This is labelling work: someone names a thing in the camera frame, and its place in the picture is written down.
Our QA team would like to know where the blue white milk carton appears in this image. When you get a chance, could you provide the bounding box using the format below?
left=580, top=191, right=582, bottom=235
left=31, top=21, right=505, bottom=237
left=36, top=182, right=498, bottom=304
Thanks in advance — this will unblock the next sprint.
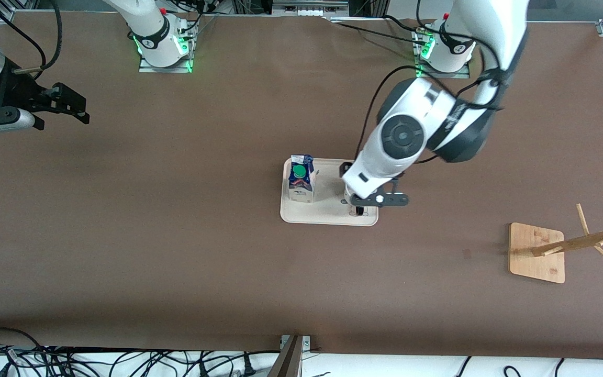
left=287, top=154, right=316, bottom=204

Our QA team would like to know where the white power strip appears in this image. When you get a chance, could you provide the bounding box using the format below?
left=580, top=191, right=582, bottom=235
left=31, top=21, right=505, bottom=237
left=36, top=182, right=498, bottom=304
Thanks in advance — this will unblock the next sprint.
left=272, top=0, right=350, bottom=17

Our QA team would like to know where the brown table mat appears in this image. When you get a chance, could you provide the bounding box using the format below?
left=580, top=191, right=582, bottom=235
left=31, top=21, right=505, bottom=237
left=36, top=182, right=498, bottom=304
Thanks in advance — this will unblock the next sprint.
left=0, top=10, right=603, bottom=362

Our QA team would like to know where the cream rabbit print tray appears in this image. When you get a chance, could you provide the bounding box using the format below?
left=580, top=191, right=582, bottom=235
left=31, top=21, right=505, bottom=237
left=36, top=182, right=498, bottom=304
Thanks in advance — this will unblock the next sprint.
left=280, top=157, right=379, bottom=227

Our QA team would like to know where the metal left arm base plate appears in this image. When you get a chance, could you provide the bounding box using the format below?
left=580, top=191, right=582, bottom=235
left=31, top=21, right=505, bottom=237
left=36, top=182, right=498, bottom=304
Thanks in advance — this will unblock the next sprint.
left=414, top=29, right=471, bottom=79

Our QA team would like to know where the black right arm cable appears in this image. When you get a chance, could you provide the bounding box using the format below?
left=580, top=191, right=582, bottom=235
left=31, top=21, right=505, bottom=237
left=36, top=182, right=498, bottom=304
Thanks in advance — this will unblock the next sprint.
left=0, top=0, right=64, bottom=79

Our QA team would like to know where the aluminium post with bracket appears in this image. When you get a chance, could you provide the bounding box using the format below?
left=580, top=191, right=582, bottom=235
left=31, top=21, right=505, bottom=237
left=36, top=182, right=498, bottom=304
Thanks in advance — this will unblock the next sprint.
left=267, top=334, right=312, bottom=377

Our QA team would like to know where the wooden mug stand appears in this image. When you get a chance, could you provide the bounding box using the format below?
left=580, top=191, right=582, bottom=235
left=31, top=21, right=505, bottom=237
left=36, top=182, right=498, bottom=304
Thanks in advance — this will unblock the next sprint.
left=508, top=203, right=603, bottom=284

